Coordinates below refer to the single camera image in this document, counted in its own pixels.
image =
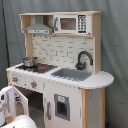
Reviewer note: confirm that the left red stove knob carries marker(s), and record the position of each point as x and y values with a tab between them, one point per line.
14	79

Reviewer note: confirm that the white wooden toy kitchen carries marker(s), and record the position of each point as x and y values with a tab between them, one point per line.
61	50

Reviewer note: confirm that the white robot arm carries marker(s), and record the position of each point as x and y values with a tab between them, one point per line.
21	121

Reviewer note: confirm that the white cabinet door with dispenser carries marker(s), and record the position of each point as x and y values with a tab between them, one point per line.
62	106

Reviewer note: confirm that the right red stove knob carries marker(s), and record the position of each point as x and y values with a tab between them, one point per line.
33	84

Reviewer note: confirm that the white oven door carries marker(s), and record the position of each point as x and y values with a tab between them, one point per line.
17	102

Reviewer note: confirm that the small metal pot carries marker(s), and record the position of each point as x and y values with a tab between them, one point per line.
29	61

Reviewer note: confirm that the grey toy sink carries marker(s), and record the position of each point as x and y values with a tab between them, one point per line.
72	74

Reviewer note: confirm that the black toy stovetop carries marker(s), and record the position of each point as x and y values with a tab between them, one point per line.
39	68

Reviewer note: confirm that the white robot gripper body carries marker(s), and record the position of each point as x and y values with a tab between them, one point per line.
5	110

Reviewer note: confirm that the red stove knob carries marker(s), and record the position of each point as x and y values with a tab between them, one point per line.
14	79
33	84

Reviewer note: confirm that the grey range hood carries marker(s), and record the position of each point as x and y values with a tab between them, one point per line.
37	26

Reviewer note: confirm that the black toy faucet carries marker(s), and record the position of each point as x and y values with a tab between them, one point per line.
85	61

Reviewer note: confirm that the white toy microwave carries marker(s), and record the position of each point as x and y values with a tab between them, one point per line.
74	24

